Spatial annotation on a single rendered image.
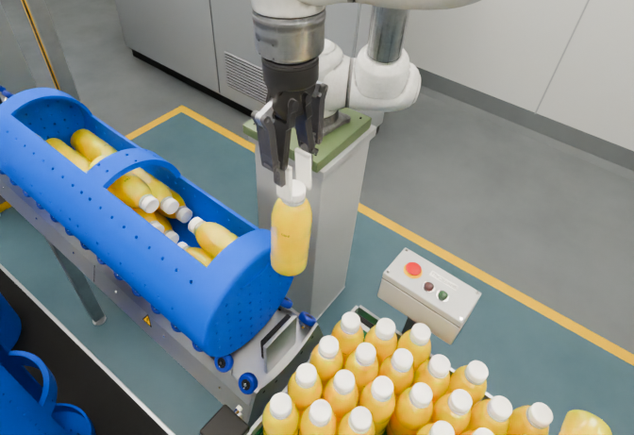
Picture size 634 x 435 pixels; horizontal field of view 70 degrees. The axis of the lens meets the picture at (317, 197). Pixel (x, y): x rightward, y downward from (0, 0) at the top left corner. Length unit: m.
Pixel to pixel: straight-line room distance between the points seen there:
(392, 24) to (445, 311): 0.72
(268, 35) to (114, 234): 0.64
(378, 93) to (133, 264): 0.82
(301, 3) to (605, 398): 2.23
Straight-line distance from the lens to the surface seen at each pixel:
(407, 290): 1.06
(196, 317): 0.93
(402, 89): 1.41
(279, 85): 0.60
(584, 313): 2.71
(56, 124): 1.58
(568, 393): 2.43
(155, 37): 3.81
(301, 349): 1.14
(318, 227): 1.64
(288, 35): 0.57
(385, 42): 1.30
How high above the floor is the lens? 1.95
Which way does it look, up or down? 45 degrees down
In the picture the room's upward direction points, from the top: 5 degrees clockwise
